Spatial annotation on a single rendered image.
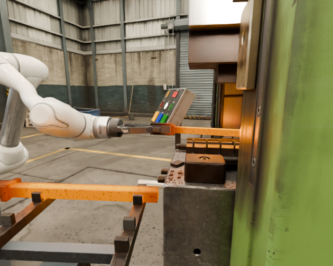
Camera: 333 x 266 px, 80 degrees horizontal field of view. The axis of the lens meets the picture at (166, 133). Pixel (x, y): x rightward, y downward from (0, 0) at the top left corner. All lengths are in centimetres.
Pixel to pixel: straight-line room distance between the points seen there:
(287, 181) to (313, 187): 3
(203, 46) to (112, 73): 977
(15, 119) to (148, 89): 828
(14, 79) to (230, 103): 94
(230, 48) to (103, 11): 1075
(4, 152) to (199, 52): 124
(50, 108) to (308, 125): 62
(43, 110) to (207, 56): 52
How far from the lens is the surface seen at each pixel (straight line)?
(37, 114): 69
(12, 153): 152
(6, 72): 112
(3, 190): 55
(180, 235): 68
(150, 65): 946
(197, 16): 66
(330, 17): 32
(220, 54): 69
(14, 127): 144
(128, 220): 36
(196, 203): 62
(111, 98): 1043
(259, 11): 45
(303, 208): 35
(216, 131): 75
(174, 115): 116
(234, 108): 96
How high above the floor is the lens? 118
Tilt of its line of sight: 12 degrees down
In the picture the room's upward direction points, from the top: straight up
